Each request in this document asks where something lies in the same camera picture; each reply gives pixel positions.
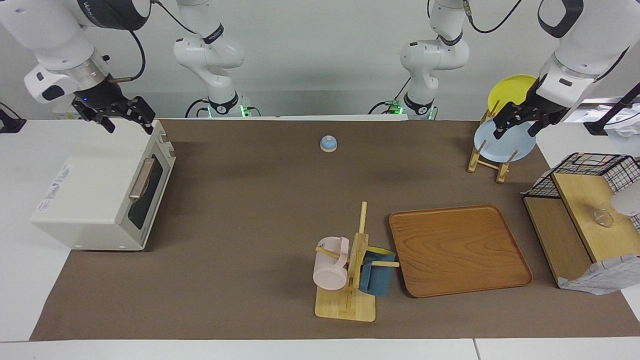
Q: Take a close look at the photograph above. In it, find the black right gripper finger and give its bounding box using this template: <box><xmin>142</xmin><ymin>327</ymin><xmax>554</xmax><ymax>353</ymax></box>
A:
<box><xmin>80</xmin><ymin>110</ymin><xmax>117</xmax><ymax>134</ymax></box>
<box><xmin>119</xmin><ymin>96</ymin><xmax>157</xmax><ymax>135</ymax></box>

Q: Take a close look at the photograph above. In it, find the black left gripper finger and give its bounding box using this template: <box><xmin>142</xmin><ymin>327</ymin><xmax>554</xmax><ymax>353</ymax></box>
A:
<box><xmin>527</xmin><ymin>109</ymin><xmax>557</xmax><ymax>139</ymax></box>
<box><xmin>492</xmin><ymin>101</ymin><xmax>524</xmax><ymax>140</ymax></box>

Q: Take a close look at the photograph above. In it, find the white toaster oven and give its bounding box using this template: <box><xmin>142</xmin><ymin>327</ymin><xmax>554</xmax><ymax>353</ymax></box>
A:
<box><xmin>30</xmin><ymin>119</ymin><xmax>177</xmax><ymax>252</ymax></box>

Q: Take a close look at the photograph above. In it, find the light blue plate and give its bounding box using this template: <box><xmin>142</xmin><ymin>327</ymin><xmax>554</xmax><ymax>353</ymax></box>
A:
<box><xmin>473</xmin><ymin>119</ymin><xmax>537</xmax><ymax>163</ymax></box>

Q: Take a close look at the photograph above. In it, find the yellow plate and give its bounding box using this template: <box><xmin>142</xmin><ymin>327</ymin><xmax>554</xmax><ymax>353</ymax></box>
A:
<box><xmin>487</xmin><ymin>74</ymin><xmax>540</xmax><ymax>119</ymax></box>

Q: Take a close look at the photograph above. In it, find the white power strip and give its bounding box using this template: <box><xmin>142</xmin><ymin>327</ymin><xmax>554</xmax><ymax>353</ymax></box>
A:
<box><xmin>52</xmin><ymin>102</ymin><xmax>83</xmax><ymax>121</ymax></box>

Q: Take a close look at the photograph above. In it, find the wooden plate rack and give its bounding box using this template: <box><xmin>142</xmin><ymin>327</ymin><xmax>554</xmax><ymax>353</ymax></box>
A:
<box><xmin>467</xmin><ymin>100</ymin><xmax>520</xmax><ymax>184</ymax></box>

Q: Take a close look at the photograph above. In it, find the black clamp stand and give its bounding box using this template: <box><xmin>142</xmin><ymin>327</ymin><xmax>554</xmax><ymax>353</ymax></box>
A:
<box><xmin>584</xmin><ymin>82</ymin><xmax>640</xmax><ymax>137</ymax></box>
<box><xmin>0</xmin><ymin>102</ymin><xmax>27</xmax><ymax>134</ymax></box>

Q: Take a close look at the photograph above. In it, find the white crumpled plastic bag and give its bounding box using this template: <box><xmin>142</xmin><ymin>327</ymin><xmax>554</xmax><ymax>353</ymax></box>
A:
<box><xmin>582</xmin><ymin>102</ymin><xmax>640</xmax><ymax>158</ymax></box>

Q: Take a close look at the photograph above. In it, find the light wooden shelf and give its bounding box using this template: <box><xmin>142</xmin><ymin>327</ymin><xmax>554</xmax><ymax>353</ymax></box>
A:
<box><xmin>522</xmin><ymin>172</ymin><xmax>640</xmax><ymax>289</ymax></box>

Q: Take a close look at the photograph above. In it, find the small clear glass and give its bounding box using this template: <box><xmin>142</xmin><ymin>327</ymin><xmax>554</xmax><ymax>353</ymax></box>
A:
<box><xmin>592</xmin><ymin>207</ymin><xmax>615</xmax><ymax>228</ymax></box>

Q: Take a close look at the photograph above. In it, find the white rounded container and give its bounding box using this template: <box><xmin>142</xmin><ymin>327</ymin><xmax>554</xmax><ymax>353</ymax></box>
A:
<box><xmin>610</xmin><ymin>187</ymin><xmax>640</xmax><ymax>218</ymax></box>

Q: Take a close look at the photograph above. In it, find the brown wooden tray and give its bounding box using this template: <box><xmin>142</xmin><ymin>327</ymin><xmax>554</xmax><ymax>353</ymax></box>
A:
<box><xmin>389</xmin><ymin>205</ymin><xmax>534</xmax><ymax>299</ymax></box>

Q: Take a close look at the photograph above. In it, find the brown table mat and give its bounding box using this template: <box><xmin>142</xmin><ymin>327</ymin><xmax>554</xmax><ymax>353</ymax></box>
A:
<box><xmin>30</xmin><ymin>119</ymin><xmax>640</xmax><ymax>342</ymax></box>

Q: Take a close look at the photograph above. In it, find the white checked cloth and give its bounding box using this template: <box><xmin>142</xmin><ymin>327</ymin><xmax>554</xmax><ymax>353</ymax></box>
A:
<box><xmin>557</xmin><ymin>253</ymin><xmax>640</xmax><ymax>296</ymax></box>

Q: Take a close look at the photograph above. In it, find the dark blue mug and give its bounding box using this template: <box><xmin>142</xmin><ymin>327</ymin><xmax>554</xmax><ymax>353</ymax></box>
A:
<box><xmin>358</xmin><ymin>246</ymin><xmax>397</xmax><ymax>297</ymax></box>

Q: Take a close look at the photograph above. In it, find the pink mug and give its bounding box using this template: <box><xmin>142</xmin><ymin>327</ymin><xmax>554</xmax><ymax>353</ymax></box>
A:
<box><xmin>313</xmin><ymin>236</ymin><xmax>351</xmax><ymax>291</ymax></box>

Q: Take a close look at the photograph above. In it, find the wooden mug tree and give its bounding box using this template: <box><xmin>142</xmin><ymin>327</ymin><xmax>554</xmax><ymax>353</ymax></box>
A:
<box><xmin>314</xmin><ymin>201</ymin><xmax>401</xmax><ymax>323</ymax></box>

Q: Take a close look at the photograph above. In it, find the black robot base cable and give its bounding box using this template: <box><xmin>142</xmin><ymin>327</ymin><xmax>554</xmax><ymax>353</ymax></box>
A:
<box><xmin>368</xmin><ymin>77</ymin><xmax>412</xmax><ymax>115</ymax></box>
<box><xmin>185</xmin><ymin>98</ymin><xmax>211</xmax><ymax>119</ymax></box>

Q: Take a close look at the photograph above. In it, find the black wire basket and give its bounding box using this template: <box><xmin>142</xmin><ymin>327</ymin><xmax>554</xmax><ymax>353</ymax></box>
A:
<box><xmin>522</xmin><ymin>152</ymin><xmax>640</xmax><ymax>231</ymax></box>

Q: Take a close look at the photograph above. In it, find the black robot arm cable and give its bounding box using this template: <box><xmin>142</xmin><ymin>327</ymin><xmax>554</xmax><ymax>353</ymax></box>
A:
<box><xmin>107</xmin><ymin>0</ymin><xmax>201</xmax><ymax>83</ymax></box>
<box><xmin>462</xmin><ymin>0</ymin><xmax>523</xmax><ymax>35</ymax></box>

